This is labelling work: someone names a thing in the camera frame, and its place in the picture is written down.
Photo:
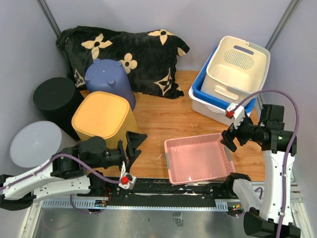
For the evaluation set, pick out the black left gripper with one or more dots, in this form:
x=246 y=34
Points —
x=134 y=140

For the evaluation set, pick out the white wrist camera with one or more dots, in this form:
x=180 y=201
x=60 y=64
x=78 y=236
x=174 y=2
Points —
x=127 y=181
x=236 y=114

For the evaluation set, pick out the right aluminium frame rail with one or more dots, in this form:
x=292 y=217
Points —
x=291 y=8

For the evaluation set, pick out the aluminium frame rail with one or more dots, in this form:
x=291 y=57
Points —
x=291 y=8
x=44 y=7

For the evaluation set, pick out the grey bucket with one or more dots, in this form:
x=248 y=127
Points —
x=37 y=142

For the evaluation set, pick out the pink small tray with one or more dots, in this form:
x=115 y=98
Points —
x=197 y=158

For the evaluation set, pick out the blue rimmed white tub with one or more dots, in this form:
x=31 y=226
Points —
x=205 y=104

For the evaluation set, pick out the blue bucket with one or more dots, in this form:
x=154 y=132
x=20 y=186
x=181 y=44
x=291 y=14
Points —
x=108 y=75

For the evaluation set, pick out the beige perforated basket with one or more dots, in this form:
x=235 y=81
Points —
x=236 y=70

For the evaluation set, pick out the black floral pillow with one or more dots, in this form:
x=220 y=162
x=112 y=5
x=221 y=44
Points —
x=148 y=58

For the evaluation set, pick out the black mounting rail plate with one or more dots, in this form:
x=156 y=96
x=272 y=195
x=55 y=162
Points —
x=158 y=192

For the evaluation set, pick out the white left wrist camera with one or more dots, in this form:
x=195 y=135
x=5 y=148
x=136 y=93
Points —
x=127 y=181

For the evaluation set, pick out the yellow slatted basket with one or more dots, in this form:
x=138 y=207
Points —
x=105 y=115

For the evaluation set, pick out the black large bucket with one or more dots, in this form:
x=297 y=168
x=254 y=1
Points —
x=58 y=99

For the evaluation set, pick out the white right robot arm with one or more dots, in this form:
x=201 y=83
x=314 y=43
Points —
x=269 y=216

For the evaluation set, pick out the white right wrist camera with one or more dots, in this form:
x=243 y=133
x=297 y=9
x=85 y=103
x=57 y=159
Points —
x=236 y=114

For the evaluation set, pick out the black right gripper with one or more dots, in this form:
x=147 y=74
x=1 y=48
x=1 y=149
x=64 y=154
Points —
x=229 y=135

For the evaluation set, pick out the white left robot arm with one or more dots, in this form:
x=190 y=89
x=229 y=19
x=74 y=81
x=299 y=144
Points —
x=83 y=170

